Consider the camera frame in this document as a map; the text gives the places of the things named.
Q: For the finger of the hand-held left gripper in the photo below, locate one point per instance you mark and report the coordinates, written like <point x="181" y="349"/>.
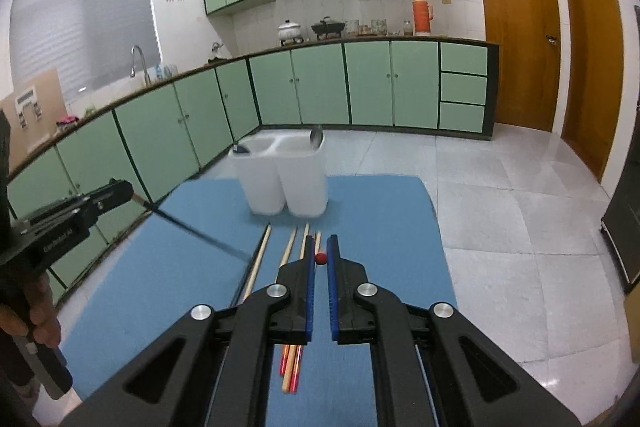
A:
<point x="112" y="194"/>

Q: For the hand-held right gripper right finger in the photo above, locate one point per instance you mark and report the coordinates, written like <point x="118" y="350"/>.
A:
<point x="332" y="292"/>

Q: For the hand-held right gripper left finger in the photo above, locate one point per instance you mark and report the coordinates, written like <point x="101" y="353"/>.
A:
<point x="310" y="292"/>

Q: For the wooden chopstick with red end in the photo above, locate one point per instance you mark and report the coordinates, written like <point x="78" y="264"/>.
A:
<point x="260" y="259"/>
<point x="319" y="257"/>
<point x="289" y="247"/>
<point x="303" y="242"/>

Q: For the black chopstick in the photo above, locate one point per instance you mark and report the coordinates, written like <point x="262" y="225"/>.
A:
<point x="200" y="232"/>

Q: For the white double utensil holder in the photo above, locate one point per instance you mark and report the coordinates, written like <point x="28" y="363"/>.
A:
<point x="287" y="177"/>

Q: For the person's left hand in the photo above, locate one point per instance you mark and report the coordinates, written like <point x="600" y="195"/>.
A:
<point x="42" y="307"/>

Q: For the blue mat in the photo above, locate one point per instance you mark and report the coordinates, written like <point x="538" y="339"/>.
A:
<point x="380" y="227"/>

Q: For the cardboard box with white label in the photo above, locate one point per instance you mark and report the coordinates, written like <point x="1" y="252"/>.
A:
<point x="45" y="107"/>

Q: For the plastic bottles by sink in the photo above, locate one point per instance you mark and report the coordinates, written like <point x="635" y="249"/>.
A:
<point x="165" y="72"/>

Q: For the metal faucet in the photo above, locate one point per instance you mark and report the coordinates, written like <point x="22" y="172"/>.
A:
<point x="140" y="59"/>

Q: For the metal spoon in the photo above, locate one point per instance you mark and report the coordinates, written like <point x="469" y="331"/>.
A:
<point x="316" y="138"/>

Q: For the grey window blind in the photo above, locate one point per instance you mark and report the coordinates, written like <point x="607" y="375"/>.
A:
<point x="80" y="22"/>

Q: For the small metal kettle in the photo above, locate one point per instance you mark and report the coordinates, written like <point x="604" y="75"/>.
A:
<point x="216" y="50"/>

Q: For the green base cabinet run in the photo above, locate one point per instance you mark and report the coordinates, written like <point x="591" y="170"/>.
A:
<point x="320" y="87"/>

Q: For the green drawer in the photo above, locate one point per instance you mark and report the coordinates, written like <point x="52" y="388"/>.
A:
<point x="461" y="116"/>
<point x="462" y="88"/>
<point x="463" y="58"/>

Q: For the white cooking pot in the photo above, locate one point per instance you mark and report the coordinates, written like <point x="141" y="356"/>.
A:
<point x="290" y="29"/>

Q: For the black wok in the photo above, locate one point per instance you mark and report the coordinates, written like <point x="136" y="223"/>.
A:
<point x="327" y="27"/>

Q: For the glass jar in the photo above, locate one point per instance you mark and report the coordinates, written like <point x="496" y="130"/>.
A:
<point x="408" y="28"/>
<point x="352" y="27"/>
<point x="378" y="27"/>

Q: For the orange thermos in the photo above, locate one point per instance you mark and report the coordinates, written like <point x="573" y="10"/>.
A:
<point x="422" y="17"/>

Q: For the black glass cabinet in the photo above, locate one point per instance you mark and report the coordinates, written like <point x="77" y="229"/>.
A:
<point x="622" y="237"/>

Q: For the wooden door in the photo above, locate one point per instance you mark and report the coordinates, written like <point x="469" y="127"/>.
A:
<point x="592" y="72"/>
<point x="510" y="32"/>

